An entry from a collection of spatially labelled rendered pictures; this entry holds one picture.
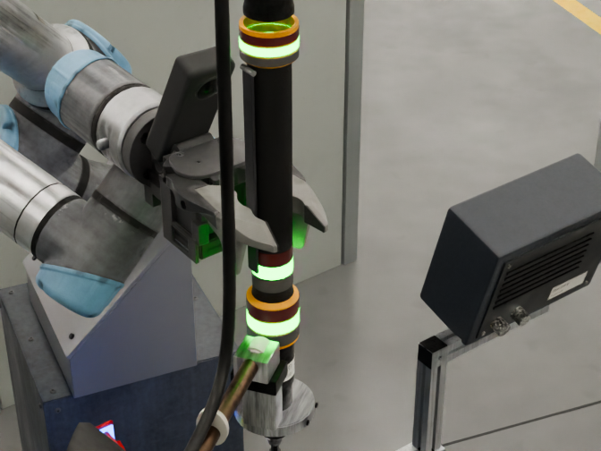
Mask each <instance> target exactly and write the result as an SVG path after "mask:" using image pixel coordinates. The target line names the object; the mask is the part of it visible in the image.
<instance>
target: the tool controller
mask: <svg viewBox="0 0 601 451"><path fill-rule="evenodd" d="M600 260H601V172H600V171H599V170H598V169H596V168H595V167H594V166H593V165H592V164H591V163H590V162H588V161H587V160H586V159H585V158H584V157H583V156H582V155H581V154H579V153H577V154H574V155H572V156H570V157H567V158H565V159H562V160H560V161H557V162H555V163H553V164H551V165H549V166H545V167H543V168H540V169H538V170H537V171H534V172H532V173H530V174H526V175H524V176H522V177H520V178H517V179H515V180H513V181H510V182H508V183H505V184H503V185H500V186H498V187H496V188H494V189H492V190H490V191H486V192H483V193H481V194H479V195H477V196H475V197H473V198H470V199H468V200H465V201H463V202H460V203H458V204H456V205H453V206H451V207H450V208H449V209H448V211H447V214H446V217H445V220H444V224H443V227H442V230H441V233H440V235H439V238H438V241H437V244H436V248H435V251H434V255H433V258H432V260H431V263H430V266H429V269H428V272H427V276H426V279H425V282H424V285H423V287H422V290H421V293H420V298H421V299H422V300H423V301H424V303H425V304H426V305H427V306H428V307H429V308H430V309H431V310H432V311H433V312H434V313H435V314H436V315H437V317H438V318H440V319H441V320H442V321H443V322H444V323H445V325H446V326H447V327H448V328H449V329H450V330H451V331H452V332H453V333H454V334H455V335H456V336H457V337H459V338H460V339H461V342H462V343H463V344H464V345H469V344H471V343H473V342H475V341H477V340H479V339H480V338H482V337H484V336H487V335H489V334H491V333H493V332H496V333H497V334H498V335H499V336H504V335H505V334H506V333H507V332H508V331H509V330H510V328H511V326H510V324H512V323H513V322H516V323H517V324H518V325H519V326H520V327H522V326H524V325H525V324H527V323H528V322H529V320H530V314H531V313H533V312H535V311H538V310H540V309H542V308H544V307H546V306H547V305H549V304H551V303H553V302H556V301H558V300H560V299H562V298H563V297H565V296H567V295H569V294H572V293H574V292H576V291H578V290H580V289H581V288H583V287H585V286H587V285H589V284H590V282H591V280H592V278H593V276H594V274H595V272H596V270H597V267H598V264H599V262H600Z"/></svg>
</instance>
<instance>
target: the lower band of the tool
mask: <svg viewBox="0 0 601 451"><path fill-rule="evenodd" d="M292 286H293V290H294V292H293V295H292V297H291V298H290V299H289V300H287V301H285V302H279V303H265V302H260V301H258V300H257V299H255V298H254V297H253V295H252V293H251V290H252V286H251V287H250V288H249V289H248V291H247V300H248V301H249V303H250V304H251V305H253V306H254V307H256V308H258V309H261V310H264V311H280V310H284V309H287V308H289V307H291V306H293V305H294V304H295V303H296V302H297V301H298V299H299V291H298V289H297V287H296V286H295V285H292ZM297 313H298V312H297ZM297 313H296V315H297ZM296 315H294V316H293V317H292V318H294V317H295V316H296ZM252 318H253V317H252ZM292 318H290V319H292ZM253 319H254V318H253ZM290 319H288V320H290ZM256 320H257V321H259V322H263V323H267V324H277V323H283V322H285V321H288V320H285V321H281V322H264V321H260V320H258V319H256ZM250 329H251V330H253V329H252V328H250ZM293 330H294V329H293ZM293 330H292V331H293ZM253 331H254V330H253ZM292 331H290V332H292ZM254 332H256V331H254ZM290 332H288V333H290ZM256 333H258V332H256ZM288 333H285V334H281V335H275V336H283V335H286V334H288ZM258 334H260V333H258ZM260 335H262V336H270V335H264V334H260ZM297 339H298V337H297ZM297 339H296V340H295V341H294V342H292V343H291V344H289V345H286V346H282V347H280V350H281V349H284V348H286V347H288V346H290V345H293V344H294V343H295V342H296V341H297Z"/></svg>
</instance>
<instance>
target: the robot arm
mask: <svg viewBox="0 0 601 451"><path fill-rule="evenodd" d="M0 71H1V72H3V73H4V74H6V75H8V76H9V77H11V78H12V79H13V85H14V87H15V88H16V90H17V94H16V95H15V97H14V98H13V100H12V102H11V103H10V104H9V106H8V105H2V104H0V231H1V232H2V233H3V234H5V235H6V236H8V237H9V238H10V239H12V240H13V241H14V242H16V243H17V244H19V245H20V246H21V247H22V248H23V249H24V250H26V251H27V252H29V253H30V254H31V255H33V256H34V257H36V258H37V259H38V260H39V261H41V262H42V263H43V264H41V265H40V271H39V272H38V273H37V275H36V283H37V285H38V287H39V288H40V289H41V290H43V291H44V292H45V294H47V295H48V296H49V297H51V298H52V299H53V300H55V301H56V302H58V303H60V304H61V305H63V306H64V307H65V308H66V309H68V310H70V311H72V312H74V313H76V314H78V315H81V316H82V317H86V318H94V317H96V316H98V315H99V314H100V313H101V312H102V311H103V310H104V308H105V307H106V306H108V304H109V303H110V302H111V301H112V300H113V299H114V297H115V296H116V295H117V293H118V292H119V291H120V289H122V288H123V287H124V282H125V280H126V279H127V277H128V276H129V274H130V273H131V272H132V271H133V269H134V268H135V266H136V265H137V263H138V262H139V260H140V259H141V257H142V256H143V254H144V253H145V251H146V250H147V248H148V247H149V245H150V244H151V243H152V242H153V240H154V239H155V237H156V236H157V234H158V233H159V232H160V231H161V230H162V228H163V233H164V238H165V239H167V240H168V241H169V242H170V243H171V244H173V245H174V246H175V247H176V248H177V249H179V250H180V251H181V252H182V253H184V254H185V255H186V256H187V257H188V258H189V259H191V260H192V261H193V262H194V263H196V264H198V263H199V259H201V260H203V259H205V258H207V257H210V256H212V255H215V254H217V253H219V252H221V251H223V245H222V214H221V185H220V158H219V137H217V138H215V137H213V136H212V134H211V133H210V132H209V129H210V127H211V124H212V123H213V121H214V118H215V116H216V112H217V109H218V107H217V83H216V47H210V48H206V49H203V50H200V51H196V52H193V53H189V54H186V55H180V56H178V57H176V59H175V61H174V66H173V68H172V70H171V73H170V76H169V79H168V82H167V83H166V86H165V91H164V94H163V96H162V95H161V94H159V93H157V92H156V91H154V90H153V89H151V88H150V87H149V86H147V85H146V84H144V83H143V82H142V81H140V80H139V79H137V78H136V77H134V76H133V75H132V74H131V66H130V64H129V62H128V61H127V59H126V58H125V57H124V56H123V55H122V54H121V53H120V52H119V51H118V50H117V49H116V48H115V47H113V46H112V45H111V44H110V42H108V41H107V40H106V39H105V38H103V37H102V36H101V35H100V34H98V33H97V32H96V31H94V30H93V29H92V28H91V27H89V26H88V25H86V24H84V23H83V22H81V21H77V20H69V21H68V22H66V23H65V24H49V23H48V22H47V21H45V20H44V19H43V18H41V17H40V16H39V15H37V14H36V13H34V12H33V11H32V10H31V9H30V8H29V7H28V6H26V5H25V4H23V3H22V2H21V1H19V0H0ZM86 143H88V144H89V145H90V146H92V147H93V148H94V149H96V150H97V151H98V152H99V153H101V154H102V155H103V156H105V157H106V158H107V159H109V160H110V161H112V162H113V163H114V164H113V165H109V164H105V163H101V162H97V161H93V160H89V159H86V158H85V157H83V156H82V155H80V152H81V150H82V149H83V147H84V146H85V145H86ZM233 174H234V209H235V249H236V275H239V274H240V273H241V267H242V262H243V259H244V255H245V251H246V247H247V245H249V246H250V247H253V248H256V249H260V250H263V251H270V252H278V251H279V245H278V243H277V241H276V239H275V236H274V234H273V232H272V230H271V228H270V226H269V224H268V222H267V221H263V220H261V219H259V218H257V217H255V216H254V215H253V213H252V210H251V209H250V208H247V204H246V174H245V145H244V141H243V140H241V139H237V138H234V137H233ZM310 226H313V227H315V228H316V229H317V230H319V231H321V232H323V233H325V232H326V231H328V223H327V219H326V213H325V211H324V209H323V207H322V205H321V204H320V202H319V200H318V198H317V196H316V194H315V193H314V192H313V191H312V189H311V188H310V187H309V186H308V184H307V183H306V180H305V177H304V176H303V175H302V174H301V173H300V171H299V170H298V169H297V168H296V167H295V166H294V165H292V241H293V247H295V248H297V249H301V248H302V247H304V245H305V243H306V241H307V237H308V233H309V227H310ZM175 239H176V240H177V241H179V242H180V243H178V242H177V241H176V240H175ZM182 245H184V246H185V247H186V248H187V249H188V250H187V249H186V248H185V247H183V246H182Z"/></svg>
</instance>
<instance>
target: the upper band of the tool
mask: <svg viewBox="0 0 601 451"><path fill-rule="evenodd" d="M260 22H263V23H260ZM277 22H280V23H277ZM255 23H256V24H255ZM264 23H266V24H264ZM273 23H275V24H273ZM283 23H284V24H283ZM251 24H253V25H254V26H253V25H251ZM281 24H282V25H281ZM286 24H288V25H286ZM249 25H250V26H249ZM289 25H290V26H289ZM247 26H248V27H247ZM288 26H289V27H288ZM239 28H240V30H241V31H242V32H243V33H245V34H247V35H250V36H252V37H256V38H280V37H285V36H288V35H290V34H293V32H295V31H296V30H297V29H298V28H299V20H298V18H297V17H296V16H295V15H293V16H291V17H290V18H288V19H285V20H282V21H254V20H252V19H249V18H247V17H246V16H245V15H243V16H242V17H241V18H240V20H239ZM298 38H299V37H298ZM298 38H297V39H298ZM297 39H296V40H294V41H293V42H292V43H290V44H287V45H283V46H279V47H286V46H289V45H291V44H293V43H294V42H295V41H297ZM241 41H242V42H243V43H244V44H246V45H248V46H251V47H258V46H253V45H251V44H248V43H246V42H244V41H243V40H241ZM279 47H258V48H279ZM240 49H241V48H240ZM297 50H298V48H297V49H296V50H295V51H294V52H292V53H290V54H288V55H292V54H293V53H295V52H296V51H297ZM241 51H242V50H241ZM242 52H243V53H244V54H246V55H249V56H252V57H256V58H262V59H276V58H282V57H286V56H288V55H282V56H277V57H261V56H254V55H250V54H247V53H245V52H244V51H242ZM287 65H288V64H287ZM284 66H286V65H284ZM284 66H279V67H258V66H255V67H258V68H263V69H275V68H281V67H284Z"/></svg>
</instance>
